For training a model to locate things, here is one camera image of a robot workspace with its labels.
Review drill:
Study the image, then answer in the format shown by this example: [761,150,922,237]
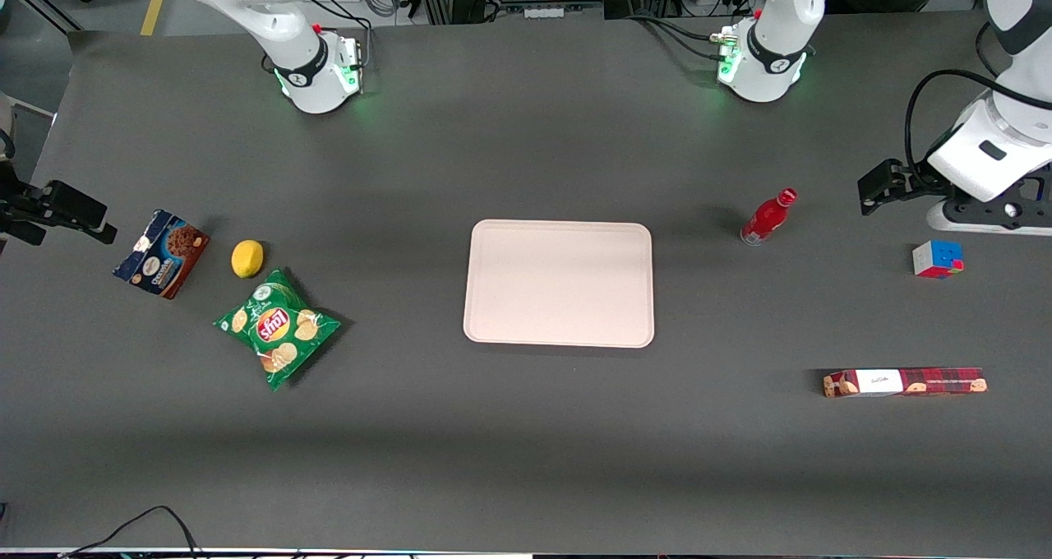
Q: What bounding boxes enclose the long red tartan cookie box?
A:
[823,367,988,399]

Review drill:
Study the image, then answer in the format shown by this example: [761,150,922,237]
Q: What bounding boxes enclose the blue brown cookie box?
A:
[113,209,210,300]

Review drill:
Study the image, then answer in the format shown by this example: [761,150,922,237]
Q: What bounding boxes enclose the pale pink plastic tray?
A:
[463,219,656,349]

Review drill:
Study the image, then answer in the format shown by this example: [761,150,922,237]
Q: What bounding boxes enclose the colourful puzzle cube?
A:
[911,239,965,280]

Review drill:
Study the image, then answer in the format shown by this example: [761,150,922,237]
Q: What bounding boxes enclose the red drink bottle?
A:
[740,187,800,247]

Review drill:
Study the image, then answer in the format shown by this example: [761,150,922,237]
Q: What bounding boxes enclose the yellow lemon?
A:
[231,239,265,280]

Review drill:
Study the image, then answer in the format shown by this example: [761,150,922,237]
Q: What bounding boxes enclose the black stand leg with caster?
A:
[12,0,93,34]

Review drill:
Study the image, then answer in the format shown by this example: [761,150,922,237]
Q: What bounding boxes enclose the green chips bag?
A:
[213,268,342,392]

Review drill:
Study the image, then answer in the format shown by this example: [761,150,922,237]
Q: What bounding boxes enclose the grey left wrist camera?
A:
[927,174,1052,238]

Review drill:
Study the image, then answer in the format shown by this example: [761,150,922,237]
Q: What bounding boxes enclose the black left base cables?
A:
[625,12,728,62]

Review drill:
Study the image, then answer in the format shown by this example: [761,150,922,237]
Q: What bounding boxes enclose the black cable at table edge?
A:
[58,506,202,559]

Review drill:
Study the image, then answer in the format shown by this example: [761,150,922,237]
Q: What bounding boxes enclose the black right base cable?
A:
[308,0,375,73]

